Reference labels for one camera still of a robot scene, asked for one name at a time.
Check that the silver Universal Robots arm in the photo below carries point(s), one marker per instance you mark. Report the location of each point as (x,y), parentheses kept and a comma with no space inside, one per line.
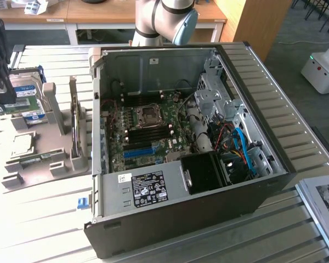
(164,16)

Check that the black RAM slot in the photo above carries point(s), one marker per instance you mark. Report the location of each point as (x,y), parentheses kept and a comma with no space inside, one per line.
(150,132)
(150,136)
(149,128)
(151,139)

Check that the hard disk with blue label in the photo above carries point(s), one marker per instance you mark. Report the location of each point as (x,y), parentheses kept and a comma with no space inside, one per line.
(27,87)

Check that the silver CPU chip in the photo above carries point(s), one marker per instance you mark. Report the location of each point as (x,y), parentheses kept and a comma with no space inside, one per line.
(22,144)

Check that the white cardboard boxes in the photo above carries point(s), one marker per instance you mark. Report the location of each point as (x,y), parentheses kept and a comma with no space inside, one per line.
(35,6)

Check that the graphics card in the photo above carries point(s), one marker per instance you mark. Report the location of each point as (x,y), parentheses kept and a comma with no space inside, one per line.
(75,120)

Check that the grey parts rack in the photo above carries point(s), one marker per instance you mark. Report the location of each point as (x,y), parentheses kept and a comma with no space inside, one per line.
(54,153)

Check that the blue plastic clip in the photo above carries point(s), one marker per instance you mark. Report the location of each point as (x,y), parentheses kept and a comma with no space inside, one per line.
(82,203)

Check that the CPU socket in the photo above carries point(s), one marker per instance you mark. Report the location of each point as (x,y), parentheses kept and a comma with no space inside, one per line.
(148,115)

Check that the blue expansion slot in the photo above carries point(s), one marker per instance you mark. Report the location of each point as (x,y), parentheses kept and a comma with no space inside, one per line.
(138,154)

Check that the grey power supply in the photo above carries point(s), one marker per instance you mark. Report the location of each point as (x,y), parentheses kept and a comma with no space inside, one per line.
(115,197)

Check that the green motherboard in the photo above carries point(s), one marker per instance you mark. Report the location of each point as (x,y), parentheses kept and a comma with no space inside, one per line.
(178,112)

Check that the silver disk bay cage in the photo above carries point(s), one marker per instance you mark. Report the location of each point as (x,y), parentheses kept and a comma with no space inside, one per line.
(208,98)

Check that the black fan shroud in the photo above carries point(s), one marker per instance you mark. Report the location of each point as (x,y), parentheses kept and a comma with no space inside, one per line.
(203,172)

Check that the black open PC case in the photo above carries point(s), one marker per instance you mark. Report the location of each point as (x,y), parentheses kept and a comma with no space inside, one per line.
(181,219)

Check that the wooden cabinet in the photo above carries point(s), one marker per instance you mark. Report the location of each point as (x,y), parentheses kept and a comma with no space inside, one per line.
(249,24)

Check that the white mobile robot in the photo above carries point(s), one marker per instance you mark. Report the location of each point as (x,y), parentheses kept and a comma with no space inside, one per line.
(322,71)

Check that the black chair legs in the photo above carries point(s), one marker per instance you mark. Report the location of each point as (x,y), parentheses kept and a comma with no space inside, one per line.
(318,13)

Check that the printed booklet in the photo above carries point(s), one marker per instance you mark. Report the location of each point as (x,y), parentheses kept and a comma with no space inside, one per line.
(323,202)

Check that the wooden desk white frame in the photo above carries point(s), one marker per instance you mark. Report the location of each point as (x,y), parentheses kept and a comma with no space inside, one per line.
(98,13)

